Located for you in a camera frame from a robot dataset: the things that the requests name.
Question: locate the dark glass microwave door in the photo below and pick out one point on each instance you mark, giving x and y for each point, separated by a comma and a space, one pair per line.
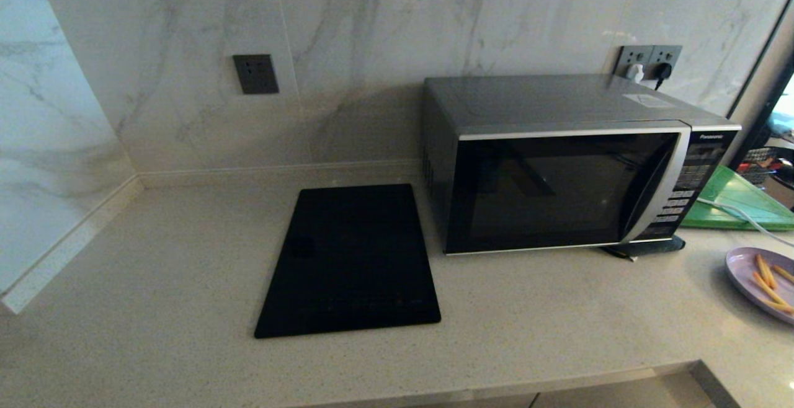
558, 191

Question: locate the purple plate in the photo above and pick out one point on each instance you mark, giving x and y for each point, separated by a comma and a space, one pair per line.
744, 268

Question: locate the silver microwave oven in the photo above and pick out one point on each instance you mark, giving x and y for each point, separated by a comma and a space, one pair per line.
546, 101

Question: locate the black glass induction cooktop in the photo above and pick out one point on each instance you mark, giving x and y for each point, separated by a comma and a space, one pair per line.
347, 265

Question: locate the black rubber pad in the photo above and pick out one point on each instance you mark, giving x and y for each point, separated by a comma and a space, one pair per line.
645, 248

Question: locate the white power plug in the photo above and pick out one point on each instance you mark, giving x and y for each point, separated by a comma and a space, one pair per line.
635, 74

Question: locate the white sticker label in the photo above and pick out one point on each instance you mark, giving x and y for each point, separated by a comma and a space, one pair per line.
648, 101

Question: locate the black power plug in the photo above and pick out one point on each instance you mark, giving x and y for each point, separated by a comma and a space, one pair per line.
662, 72

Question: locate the green cutting board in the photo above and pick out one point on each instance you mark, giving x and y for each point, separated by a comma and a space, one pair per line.
744, 200

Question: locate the dark single wall socket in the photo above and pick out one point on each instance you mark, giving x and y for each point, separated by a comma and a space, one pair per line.
255, 74

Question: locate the grey double wall socket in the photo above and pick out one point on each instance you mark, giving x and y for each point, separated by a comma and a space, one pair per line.
648, 56

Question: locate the black metal frame post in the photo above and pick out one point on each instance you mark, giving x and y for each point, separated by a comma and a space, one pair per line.
760, 61

